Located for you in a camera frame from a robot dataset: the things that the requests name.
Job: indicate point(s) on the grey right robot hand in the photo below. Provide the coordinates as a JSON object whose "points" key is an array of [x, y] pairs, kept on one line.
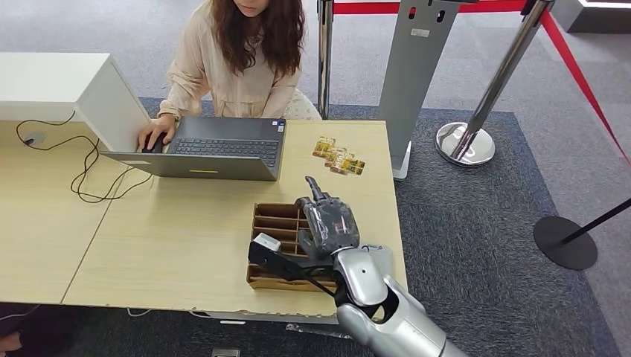
{"points": [[330, 226]]}

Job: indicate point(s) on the person's right hand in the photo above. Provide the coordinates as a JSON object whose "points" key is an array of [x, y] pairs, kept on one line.
{"points": [[157, 129]]}

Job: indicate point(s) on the black computer mouse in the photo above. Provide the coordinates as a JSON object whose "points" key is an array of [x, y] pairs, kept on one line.
{"points": [[159, 145]]}

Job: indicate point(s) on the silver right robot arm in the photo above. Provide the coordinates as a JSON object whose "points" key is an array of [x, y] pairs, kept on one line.
{"points": [[394, 325]]}

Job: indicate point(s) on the person's right forearm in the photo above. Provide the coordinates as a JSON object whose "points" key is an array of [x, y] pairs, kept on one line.
{"points": [[172, 101]]}

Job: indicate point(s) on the person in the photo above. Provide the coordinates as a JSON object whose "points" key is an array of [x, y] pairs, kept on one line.
{"points": [[231, 93]]}

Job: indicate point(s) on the brown wooden slotted organizer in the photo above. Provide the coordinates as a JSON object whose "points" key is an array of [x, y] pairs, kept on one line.
{"points": [[276, 217]]}

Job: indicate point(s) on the grey laptop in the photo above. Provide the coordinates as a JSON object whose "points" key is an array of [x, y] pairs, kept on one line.
{"points": [[222, 128]]}

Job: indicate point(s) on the clear plastic scrap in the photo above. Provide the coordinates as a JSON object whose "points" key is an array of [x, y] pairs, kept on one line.
{"points": [[315, 331]]}

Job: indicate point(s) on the white cabinet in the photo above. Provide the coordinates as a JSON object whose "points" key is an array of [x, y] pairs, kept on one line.
{"points": [[49, 84]]}

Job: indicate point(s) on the small grey round device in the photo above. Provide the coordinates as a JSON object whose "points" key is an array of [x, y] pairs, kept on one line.
{"points": [[34, 139]]}

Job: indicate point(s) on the pale dotted chair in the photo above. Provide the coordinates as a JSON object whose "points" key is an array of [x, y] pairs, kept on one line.
{"points": [[303, 106]]}

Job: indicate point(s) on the grey kiosk stand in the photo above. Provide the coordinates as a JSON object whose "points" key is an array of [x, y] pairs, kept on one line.
{"points": [[414, 74]]}

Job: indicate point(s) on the red stanchion belt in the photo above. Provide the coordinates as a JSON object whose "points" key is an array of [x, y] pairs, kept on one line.
{"points": [[365, 7], [584, 84]]}

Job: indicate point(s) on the black stanchion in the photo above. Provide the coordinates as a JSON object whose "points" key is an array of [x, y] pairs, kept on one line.
{"points": [[564, 244]]}

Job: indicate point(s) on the grey display plinth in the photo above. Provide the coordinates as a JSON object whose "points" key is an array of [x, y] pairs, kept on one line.
{"points": [[601, 19]]}

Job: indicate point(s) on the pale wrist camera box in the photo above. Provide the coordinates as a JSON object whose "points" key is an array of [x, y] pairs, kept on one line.
{"points": [[267, 242]]}

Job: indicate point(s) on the black camera bracket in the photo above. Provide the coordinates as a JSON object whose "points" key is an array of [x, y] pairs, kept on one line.
{"points": [[276, 263]]}

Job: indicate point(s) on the grey desk frame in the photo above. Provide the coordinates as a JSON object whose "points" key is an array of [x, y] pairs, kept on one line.
{"points": [[276, 318]]}

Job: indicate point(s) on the chrome stanchion post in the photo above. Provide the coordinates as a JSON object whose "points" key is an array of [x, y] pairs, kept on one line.
{"points": [[466, 143], [325, 49]]}

